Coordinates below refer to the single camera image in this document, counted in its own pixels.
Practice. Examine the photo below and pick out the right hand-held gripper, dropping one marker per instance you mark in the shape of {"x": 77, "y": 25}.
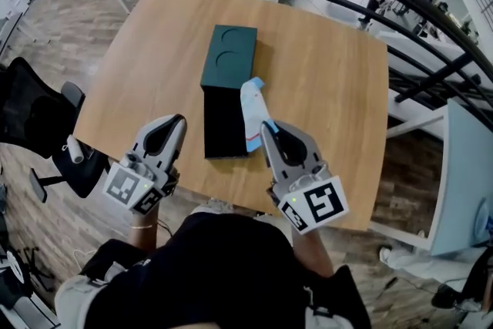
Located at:
{"x": 323, "y": 204}

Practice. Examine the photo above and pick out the white desk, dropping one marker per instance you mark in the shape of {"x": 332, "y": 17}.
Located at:
{"x": 27, "y": 314}

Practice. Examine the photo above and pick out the white lint roller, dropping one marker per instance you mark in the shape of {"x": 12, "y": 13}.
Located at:
{"x": 75, "y": 150}

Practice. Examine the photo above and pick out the white blue packet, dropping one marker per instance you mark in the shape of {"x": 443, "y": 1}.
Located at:
{"x": 252, "y": 108}

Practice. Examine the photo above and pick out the thin white wrist band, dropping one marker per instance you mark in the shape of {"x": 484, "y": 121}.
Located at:
{"x": 140, "y": 227}

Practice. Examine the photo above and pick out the person's left forearm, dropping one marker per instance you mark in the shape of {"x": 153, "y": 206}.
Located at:
{"x": 144, "y": 237}

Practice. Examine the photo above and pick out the person's right forearm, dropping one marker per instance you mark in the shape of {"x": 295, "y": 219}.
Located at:
{"x": 312, "y": 254}

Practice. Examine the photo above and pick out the dark teal cardboard box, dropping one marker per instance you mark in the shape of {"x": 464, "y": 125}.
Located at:
{"x": 229, "y": 58}

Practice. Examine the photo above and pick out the black star chair base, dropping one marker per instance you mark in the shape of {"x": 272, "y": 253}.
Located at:
{"x": 32, "y": 262}

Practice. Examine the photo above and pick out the pale blue round desk fan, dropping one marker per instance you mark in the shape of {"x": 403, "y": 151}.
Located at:
{"x": 483, "y": 219}

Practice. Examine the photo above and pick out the black mesh office chair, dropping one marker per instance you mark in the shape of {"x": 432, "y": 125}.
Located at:
{"x": 31, "y": 115}

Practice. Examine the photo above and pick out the wooden table with white legs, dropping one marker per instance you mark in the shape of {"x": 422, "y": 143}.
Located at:
{"x": 327, "y": 88}

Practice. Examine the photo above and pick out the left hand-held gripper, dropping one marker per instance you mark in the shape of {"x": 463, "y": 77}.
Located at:
{"x": 123, "y": 185}

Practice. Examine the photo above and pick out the person's black shirt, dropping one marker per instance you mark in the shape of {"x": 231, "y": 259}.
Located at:
{"x": 215, "y": 273}

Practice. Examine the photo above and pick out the pale blue table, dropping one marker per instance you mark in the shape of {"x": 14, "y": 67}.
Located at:
{"x": 462, "y": 165}

